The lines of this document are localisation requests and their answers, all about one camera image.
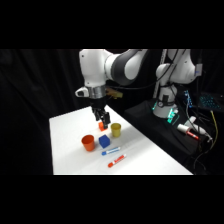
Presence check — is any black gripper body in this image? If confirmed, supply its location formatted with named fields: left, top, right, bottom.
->
left=89, top=96, right=109, bottom=117

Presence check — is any blue cube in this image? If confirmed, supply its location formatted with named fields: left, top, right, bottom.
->
left=98, top=134, right=112, bottom=149

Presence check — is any yellow cup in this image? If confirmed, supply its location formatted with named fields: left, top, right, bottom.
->
left=110, top=122, right=122, bottom=138

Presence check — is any orange cup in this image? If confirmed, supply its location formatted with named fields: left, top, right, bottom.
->
left=81, top=134, right=96, bottom=153

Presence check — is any blue capped white marker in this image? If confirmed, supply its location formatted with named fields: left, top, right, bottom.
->
left=101, top=146, right=122, bottom=157

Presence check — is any red capped white marker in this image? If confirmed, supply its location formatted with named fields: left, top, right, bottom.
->
left=107, top=153, right=128, bottom=169

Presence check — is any black robot stand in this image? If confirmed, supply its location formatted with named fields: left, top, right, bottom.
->
left=123, top=98, right=224, bottom=176

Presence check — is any black curtain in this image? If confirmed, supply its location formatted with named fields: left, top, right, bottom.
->
left=0, top=49, right=224, bottom=176

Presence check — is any white cylinder roll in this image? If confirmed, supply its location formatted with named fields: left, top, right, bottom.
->
left=176, top=123, right=190, bottom=134

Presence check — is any blue lit device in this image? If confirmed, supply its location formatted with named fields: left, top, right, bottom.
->
left=183, top=89, right=194, bottom=110

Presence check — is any red marker with white tip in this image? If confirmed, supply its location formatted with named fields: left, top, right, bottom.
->
left=186, top=130, right=200, bottom=141

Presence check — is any blue backlit keyboard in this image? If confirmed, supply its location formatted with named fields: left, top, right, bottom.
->
left=198, top=93, right=224, bottom=112

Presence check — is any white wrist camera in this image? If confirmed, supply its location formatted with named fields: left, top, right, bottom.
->
left=74, top=86, right=90, bottom=99

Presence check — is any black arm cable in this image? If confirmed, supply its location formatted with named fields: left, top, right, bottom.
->
left=107, top=49, right=179, bottom=92

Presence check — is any yellow cable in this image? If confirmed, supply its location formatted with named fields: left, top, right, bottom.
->
left=210, top=110, right=220, bottom=142

